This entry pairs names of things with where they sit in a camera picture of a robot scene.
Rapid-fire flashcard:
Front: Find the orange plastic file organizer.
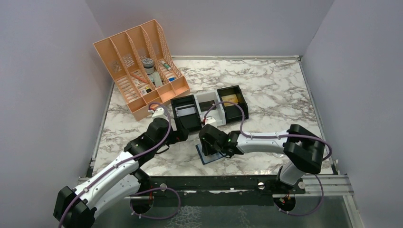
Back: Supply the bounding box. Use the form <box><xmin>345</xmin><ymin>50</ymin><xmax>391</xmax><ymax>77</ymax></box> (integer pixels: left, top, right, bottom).
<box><xmin>93</xmin><ymin>19</ymin><xmax>190</xmax><ymax>121</ymax></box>

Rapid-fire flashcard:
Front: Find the black plastic bin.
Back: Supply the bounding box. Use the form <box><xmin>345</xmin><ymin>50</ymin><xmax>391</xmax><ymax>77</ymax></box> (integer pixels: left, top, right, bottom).
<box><xmin>217</xmin><ymin>85</ymin><xmax>249</xmax><ymax>124</ymax></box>
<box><xmin>171</xmin><ymin>95</ymin><xmax>202</xmax><ymax>133</ymax></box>

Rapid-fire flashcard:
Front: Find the gold credit card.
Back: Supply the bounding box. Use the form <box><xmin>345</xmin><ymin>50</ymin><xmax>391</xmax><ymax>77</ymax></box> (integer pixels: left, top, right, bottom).
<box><xmin>221</xmin><ymin>94</ymin><xmax>239</xmax><ymax>104</ymax></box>

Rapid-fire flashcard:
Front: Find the silver credit card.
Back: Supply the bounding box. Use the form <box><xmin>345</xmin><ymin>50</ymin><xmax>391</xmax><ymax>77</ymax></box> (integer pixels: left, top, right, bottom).
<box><xmin>175</xmin><ymin>104</ymin><xmax>196</xmax><ymax>117</ymax></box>

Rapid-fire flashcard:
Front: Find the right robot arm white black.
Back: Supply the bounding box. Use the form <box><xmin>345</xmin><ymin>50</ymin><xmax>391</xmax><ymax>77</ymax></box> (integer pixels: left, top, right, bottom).
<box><xmin>199</xmin><ymin>124</ymin><xmax>326</xmax><ymax>186</ymax></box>

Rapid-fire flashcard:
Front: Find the right black plastic bin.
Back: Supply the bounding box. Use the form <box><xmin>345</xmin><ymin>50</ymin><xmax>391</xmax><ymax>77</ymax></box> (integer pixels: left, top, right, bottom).
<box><xmin>217</xmin><ymin>85</ymin><xmax>249</xmax><ymax>124</ymax></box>

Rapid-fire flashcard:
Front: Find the black metal base rail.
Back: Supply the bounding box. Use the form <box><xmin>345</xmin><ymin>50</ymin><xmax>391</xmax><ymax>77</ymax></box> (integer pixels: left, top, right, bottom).
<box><xmin>130</xmin><ymin>175</ymin><xmax>306</xmax><ymax>209</ymax></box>

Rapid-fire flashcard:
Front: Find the white plastic bin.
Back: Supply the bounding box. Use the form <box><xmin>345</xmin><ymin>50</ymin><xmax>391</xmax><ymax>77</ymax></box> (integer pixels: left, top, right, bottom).
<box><xmin>194</xmin><ymin>90</ymin><xmax>226</xmax><ymax>126</ymax></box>

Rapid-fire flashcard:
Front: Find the orange pencil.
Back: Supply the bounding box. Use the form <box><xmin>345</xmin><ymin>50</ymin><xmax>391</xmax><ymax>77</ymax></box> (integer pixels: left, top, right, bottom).
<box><xmin>131</xmin><ymin>72</ymin><xmax>150</xmax><ymax>84</ymax></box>

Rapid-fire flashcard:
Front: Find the blue leather card holder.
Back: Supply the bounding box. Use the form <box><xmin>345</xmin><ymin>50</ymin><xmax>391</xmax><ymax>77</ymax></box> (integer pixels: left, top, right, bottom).
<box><xmin>195</xmin><ymin>144</ymin><xmax>224</xmax><ymax>165</ymax></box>

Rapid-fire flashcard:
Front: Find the green white marker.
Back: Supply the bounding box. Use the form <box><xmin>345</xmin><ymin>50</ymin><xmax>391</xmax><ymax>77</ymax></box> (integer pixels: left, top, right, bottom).
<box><xmin>161</xmin><ymin>61</ymin><xmax>172</xmax><ymax>71</ymax></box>

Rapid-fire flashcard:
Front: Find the black credit card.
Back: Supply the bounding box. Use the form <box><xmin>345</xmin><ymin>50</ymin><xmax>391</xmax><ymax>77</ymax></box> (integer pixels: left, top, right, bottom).
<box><xmin>199</xmin><ymin>100</ymin><xmax>215</xmax><ymax>112</ymax></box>

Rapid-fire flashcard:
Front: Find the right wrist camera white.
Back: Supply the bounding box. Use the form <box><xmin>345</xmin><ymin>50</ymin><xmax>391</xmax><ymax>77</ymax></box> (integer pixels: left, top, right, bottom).
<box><xmin>203</xmin><ymin>116</ymin><xmax>217</xmax><ymax>127</ymax></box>

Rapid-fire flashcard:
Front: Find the left black plastic bin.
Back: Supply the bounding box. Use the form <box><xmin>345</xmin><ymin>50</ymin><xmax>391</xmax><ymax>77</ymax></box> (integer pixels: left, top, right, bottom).
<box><xmin>171</xmin><ymin>95</ymin><xmax>202</xmax><ymax>133</ymax></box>

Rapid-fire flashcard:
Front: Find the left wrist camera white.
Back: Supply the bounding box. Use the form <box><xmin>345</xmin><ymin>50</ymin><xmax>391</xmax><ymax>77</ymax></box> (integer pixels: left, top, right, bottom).
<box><xmin>152</xmin><ymin>108</ymin><xmax>168</xmax><ymax>121</ymax></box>

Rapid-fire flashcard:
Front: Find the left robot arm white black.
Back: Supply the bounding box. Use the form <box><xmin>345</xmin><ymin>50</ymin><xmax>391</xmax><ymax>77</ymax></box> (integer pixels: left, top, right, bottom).
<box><xmin>53</xmin><ymin>118</ymin><xmax>189</xmax><ymax>228</ymax></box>

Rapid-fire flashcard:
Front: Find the grey round tape roll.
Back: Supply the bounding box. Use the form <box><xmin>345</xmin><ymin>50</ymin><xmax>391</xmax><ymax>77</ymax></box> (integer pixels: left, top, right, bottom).
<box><xmin>142</xmin><ymin>58</ymin><xmax>154</xmax><ymax>75</ymax></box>

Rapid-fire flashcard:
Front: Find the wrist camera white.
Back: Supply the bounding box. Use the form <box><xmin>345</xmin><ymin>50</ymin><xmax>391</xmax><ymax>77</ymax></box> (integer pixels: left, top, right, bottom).
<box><xmin>203</xmin><ymin>116</ymin><xmax>217</xmax><ymax>127</ymax></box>
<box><xmin>152</xmin><ymin>108</ymin><xmax>168</xmax><ymax>121</ymax></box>

